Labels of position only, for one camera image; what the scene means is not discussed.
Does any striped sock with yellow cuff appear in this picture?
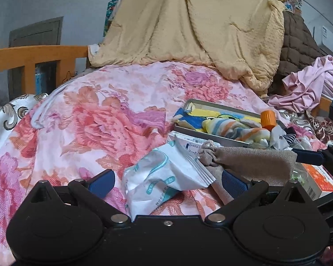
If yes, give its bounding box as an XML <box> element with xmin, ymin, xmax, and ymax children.
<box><xmin>202</xmin><ymin>116</ymin><xmax>271</xmax><ymax>142</ymax></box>

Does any beige blanket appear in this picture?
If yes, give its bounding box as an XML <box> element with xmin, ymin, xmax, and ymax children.
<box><xmin>88</xmin><ymin>0</ymin><xmax>286</xmax><ymax>98</ymax></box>

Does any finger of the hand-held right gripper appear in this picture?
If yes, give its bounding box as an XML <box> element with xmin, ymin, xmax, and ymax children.
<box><xmin>292</xmin><ymin>147</ymin><xmax>329</xmax><ymax>167</ymax></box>

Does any brown quilted blanket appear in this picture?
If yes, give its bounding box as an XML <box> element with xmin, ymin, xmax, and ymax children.
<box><xmin>268</xmin><ymin>11</ymin><xmax>333</xmax><ymax>96</ymax></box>

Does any grey door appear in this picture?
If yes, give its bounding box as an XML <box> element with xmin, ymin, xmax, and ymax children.
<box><xmin>8</xmin><ymin>17</ymin><xmax>64</xmax><ymax>48</ymax></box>

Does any dark red patterned cloth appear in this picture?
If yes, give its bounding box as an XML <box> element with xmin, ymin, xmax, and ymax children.
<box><xmin>283</xmin><ymin>111</ymin><xmax>333</xmax><ymax>148</ymax></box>

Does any brown knit sock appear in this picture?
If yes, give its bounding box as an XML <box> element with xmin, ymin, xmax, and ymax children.
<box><xmin>197</xmin><ymin>140</ymin><xmax>298</xmax><ymax>206</ymax></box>

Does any pink cloth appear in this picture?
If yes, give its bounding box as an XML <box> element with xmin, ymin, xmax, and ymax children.
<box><xmin>268</xmin><ymin>55</ymin><xmax>333</xmax><ymax>115</ymax></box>

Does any wooden bed headboard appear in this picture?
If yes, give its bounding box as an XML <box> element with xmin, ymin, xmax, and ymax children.
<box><xmin>0</xmin><ymin>45</ymin><xmax>91</xmax><ymax>110</ymax></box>

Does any orange white carton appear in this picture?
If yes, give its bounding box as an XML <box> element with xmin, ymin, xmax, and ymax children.
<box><xmin>301</xmin><ymin>163</ymin><xmax>333</xmax><ymax>200</ymax></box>

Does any pink floral quilt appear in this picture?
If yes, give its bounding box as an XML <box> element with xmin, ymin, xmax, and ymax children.
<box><xmin>0</xmin><ymin>61</ymin><xmax>328</xmax><ymax>266</ymax></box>

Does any colourful wall poster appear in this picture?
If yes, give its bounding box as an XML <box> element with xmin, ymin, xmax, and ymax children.
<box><xmin>103</xmin><ymin>0</ymin><xmax>121</xmax><ymax>37</ymax></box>

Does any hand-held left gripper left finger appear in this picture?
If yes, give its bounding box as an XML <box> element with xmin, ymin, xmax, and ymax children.
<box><xmin>30</xmin><ymin>168</ymin><xmax>131</xmax><ymax>225</ymax></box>

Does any white gold patterned cloth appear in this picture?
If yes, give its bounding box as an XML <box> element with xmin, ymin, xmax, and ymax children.
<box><xmin>0</xmin><ymin>93</ymin><xmax>49</xmax><ymax>167</ymax></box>

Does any dark striped sock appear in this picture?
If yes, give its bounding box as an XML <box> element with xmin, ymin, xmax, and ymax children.
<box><xmin>284</xmin><ymin>127</ymin><xmax>298</xmax><ymax>145</ymax></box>

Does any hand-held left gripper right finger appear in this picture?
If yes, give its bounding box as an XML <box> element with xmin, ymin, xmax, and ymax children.
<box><xmin>205</xmin><ymin>169</ymin><xmax>318</xmax><ymax>224</ymax></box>

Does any metal box with cartoon print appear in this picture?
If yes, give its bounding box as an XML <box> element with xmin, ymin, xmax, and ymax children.
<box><xmin>172</xmin><ymin>98</ymin><xmax>288</xmax><ymax>148</ymax></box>

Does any white teal plastic packet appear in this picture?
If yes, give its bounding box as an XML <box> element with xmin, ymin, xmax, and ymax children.
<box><xmin>123</xmin><ymin>131</ymin><xmax>217</xmax><ymax>220</ymax></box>

